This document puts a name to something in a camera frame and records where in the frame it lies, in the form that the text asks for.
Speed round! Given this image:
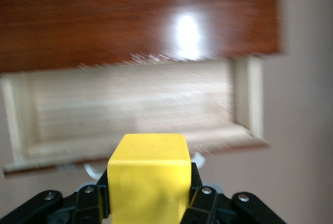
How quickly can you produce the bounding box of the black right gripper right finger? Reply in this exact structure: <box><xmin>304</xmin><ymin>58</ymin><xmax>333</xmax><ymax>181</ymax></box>
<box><xmin>182</xmin><ymin>161</ymin><xmax>297</xmax><ymax>224</ymax></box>

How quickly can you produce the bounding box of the dark brown wooden cabinet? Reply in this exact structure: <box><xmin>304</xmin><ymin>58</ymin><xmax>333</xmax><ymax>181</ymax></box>
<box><xmin>0</xmin><ymin>0</ymin><xmax>286</xmax><ymax>74</ymax></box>

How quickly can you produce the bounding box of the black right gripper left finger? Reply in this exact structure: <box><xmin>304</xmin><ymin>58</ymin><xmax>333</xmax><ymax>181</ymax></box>
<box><xmin>6</xmin><ymin>167</ymin><xmax>110</xmax><ymax>224</ymax></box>

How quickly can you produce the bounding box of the yellow block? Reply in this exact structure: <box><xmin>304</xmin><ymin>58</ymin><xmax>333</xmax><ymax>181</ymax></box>
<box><xmin>107</xmin><ymin>133</ymin><xmax>193</xmax><ymax>224</ymax></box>

